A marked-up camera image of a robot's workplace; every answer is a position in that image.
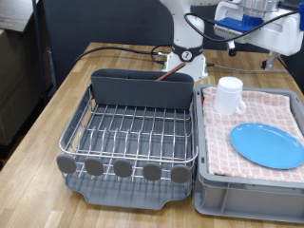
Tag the pink checked towel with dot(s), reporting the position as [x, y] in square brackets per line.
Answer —
[221, 148]

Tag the white mug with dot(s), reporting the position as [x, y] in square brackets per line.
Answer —
[226, 95]

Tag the dark grey drain tray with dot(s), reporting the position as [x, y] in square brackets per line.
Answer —
[126, 194]

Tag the dark fabric partition panel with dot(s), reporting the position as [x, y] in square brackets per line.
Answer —
[110, 22]

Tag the red-brown wooden spoon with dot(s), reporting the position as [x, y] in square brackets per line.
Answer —
[171, 72]

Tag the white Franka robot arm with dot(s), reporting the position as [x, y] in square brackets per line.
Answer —
[186, 28]

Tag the dark wooden shelf board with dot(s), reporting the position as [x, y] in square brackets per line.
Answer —
[15, 12]

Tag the blue plate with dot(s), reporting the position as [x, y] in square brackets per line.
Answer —
[269, 145]

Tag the black metal pole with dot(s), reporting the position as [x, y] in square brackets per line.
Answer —
[39, 47]

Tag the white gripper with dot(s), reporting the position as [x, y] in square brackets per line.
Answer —
[278, 34]

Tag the dark grey cutlery caddy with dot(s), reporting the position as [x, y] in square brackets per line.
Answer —
[142, 90]

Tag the grey plastic crate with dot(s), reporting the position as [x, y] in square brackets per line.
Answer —
[247, 198]

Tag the cardboard box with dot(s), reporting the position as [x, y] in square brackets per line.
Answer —
[15, 88]

